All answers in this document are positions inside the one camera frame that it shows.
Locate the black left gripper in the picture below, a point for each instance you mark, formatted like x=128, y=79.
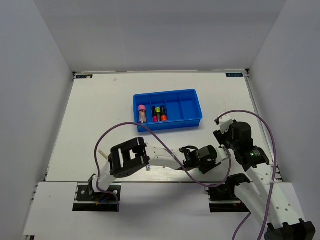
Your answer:
x=212, y=163

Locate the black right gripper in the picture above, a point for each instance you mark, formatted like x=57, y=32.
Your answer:
x=220, y=137

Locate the orange cap black highlighter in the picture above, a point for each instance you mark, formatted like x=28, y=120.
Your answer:
x=163, y=113

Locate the pink cap black highlighter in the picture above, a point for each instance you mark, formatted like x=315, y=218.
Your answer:
x=154, y=114

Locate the yellow cap black highlighter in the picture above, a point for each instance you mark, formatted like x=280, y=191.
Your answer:
x=158, y=114

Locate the crayon bottle pink cap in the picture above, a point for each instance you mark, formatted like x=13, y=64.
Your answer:
x=142, y=114

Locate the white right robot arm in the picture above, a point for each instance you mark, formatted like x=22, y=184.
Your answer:
x=262, y=195

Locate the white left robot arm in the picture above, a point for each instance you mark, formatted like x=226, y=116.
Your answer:
x=127, y=158

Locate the blue divided plastic bin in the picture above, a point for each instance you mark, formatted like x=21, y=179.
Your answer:
x=182, y=107

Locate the right corner label sticker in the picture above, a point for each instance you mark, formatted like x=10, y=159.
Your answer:
x=234, y=75

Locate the corner label sticker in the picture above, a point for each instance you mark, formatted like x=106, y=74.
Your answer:
x=234, y=75
x=84, y=76

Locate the pale yellow pen tube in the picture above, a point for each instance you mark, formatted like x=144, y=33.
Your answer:
x=103, y=154

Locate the left corner label sticker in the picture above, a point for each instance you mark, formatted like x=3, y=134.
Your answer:
x=84, y=76

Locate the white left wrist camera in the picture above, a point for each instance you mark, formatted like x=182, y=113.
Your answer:
x=223, y=154

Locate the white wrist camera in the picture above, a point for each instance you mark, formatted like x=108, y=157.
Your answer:
x=223, y=154
x=224, y=123

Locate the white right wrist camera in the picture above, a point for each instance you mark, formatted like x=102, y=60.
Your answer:
x=224, y=123

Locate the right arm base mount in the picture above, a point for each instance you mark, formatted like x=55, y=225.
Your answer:
x=222, y=201

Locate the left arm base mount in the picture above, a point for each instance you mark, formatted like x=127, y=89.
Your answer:
x=97, y=202

